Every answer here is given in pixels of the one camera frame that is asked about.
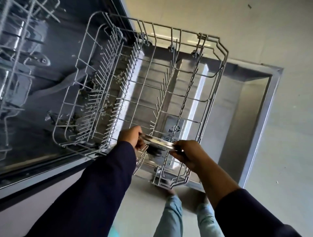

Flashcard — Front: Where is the person's left leg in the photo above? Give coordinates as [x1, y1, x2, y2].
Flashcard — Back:
[153, 195, 183, 237]

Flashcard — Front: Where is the person's right leg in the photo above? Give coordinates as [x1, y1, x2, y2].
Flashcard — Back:
[196, 202, 218, 237]

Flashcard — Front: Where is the person's left forearm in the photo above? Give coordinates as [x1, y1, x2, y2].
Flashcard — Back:
[25, 141, 137, 237]

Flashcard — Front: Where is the person's right hand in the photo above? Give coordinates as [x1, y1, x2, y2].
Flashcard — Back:
[169, 140, 208, 173]

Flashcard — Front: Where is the person's leg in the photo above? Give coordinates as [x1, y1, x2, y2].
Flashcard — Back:
[153, 195, 183, 237]
[196, 202, 218, 237]

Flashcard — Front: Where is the wire dishwasher rack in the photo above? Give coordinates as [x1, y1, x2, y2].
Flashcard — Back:
[52, 11, 229, 191]
[0, 0, 60, 159]

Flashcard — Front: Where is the white base cabinet door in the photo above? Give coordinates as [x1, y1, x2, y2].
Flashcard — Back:
[0, 168, 85, 237]

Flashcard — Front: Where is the person's left hand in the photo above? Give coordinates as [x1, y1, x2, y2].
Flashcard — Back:
[117, 126, 148, 152]

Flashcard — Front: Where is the silver dishwasher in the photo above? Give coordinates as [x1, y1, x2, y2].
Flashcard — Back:
[0, 0, 284, 203]

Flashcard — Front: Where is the glass lid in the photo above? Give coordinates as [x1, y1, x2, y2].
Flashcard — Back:
[140, 133, 176, 157]

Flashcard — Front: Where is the person's right forearm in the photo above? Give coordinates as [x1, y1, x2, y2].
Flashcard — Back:
[193, 159, 304, 237]

